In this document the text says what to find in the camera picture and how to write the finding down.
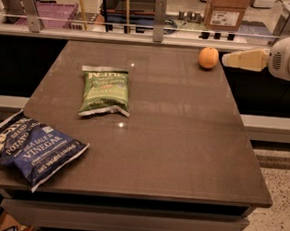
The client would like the yellow broom handle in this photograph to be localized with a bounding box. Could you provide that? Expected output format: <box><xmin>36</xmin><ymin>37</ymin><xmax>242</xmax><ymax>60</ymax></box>
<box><xmin>79</xmin><ymin>0</ymin><xmax>88</xmax><ymax>31</ymax></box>

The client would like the grey railing post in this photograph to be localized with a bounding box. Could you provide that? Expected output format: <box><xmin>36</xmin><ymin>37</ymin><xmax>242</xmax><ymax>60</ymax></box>
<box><xmin>273</xmin><ymin>8</ymin><xmax>290</xmax><ymax>38</ymax></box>
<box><xmin>22</xmin><ymin>0</ymin><xmax>43</xmax><ymax>33</ymax></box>
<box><xmin>152</xmin><ymin>0</ymin><xmax>167</xmax><ymax>42</ymax></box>

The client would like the grey left railing post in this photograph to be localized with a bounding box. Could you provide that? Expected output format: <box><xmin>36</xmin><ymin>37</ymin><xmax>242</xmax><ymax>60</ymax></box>
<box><xmin>22</xmin><ymin>0</ymin><xmax>43</xmax><ymax>33</ymax></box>

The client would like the green jalapeno chip bag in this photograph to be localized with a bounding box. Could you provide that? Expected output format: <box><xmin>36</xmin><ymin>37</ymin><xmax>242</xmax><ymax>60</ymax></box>
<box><xmin>78</xmin><ymin>66</ymin><xmax>129</xmax><ymax>117</ymax></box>

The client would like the orange fruit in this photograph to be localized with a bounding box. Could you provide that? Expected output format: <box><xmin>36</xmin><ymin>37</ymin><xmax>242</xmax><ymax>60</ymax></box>
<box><xmin>198</xmin><ymin>47</ymin><xmax>219</xmax><ymax>69</ymax></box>

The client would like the purple plastic crate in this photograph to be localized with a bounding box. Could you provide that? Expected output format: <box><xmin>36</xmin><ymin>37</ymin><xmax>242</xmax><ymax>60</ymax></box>
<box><xmin>14</xmin><ymin>0</ymin><xmax>80</xmax><ymax>31</ymax></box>

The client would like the blue salt vinegar chip bag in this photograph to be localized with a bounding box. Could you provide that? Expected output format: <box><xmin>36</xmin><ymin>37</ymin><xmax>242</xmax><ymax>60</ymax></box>
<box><xmin>0</xmin><ymin>111</ymin><xmax>88</xmax><ymax>192</ymax></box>

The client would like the grey middle railing post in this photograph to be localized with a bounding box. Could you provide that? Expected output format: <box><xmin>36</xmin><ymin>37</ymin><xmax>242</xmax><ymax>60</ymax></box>
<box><xmin>152</xmin><ymin>0</ymin><xmax>167</xmax><ymax>42</ymax></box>

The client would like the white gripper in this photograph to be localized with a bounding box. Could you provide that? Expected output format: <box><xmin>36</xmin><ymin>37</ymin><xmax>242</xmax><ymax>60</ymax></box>
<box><xmin>221</xmin><ymin>37</ymin><xmax>290</xmax><ymax>81</ymax></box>

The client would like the cardboard box with label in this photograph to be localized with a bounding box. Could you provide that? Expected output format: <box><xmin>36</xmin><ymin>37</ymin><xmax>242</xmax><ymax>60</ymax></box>
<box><xmin>204</xmin><ymin>0</ymin><xmax>250</xmax><ymax>31</ymax></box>

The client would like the grey right railing post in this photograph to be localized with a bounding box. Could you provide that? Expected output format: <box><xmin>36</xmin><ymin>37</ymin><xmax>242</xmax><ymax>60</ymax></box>
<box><xmin>273</xmin><ymin>8</ymin><xmax>290</xmax><ymax>38</ymax></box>

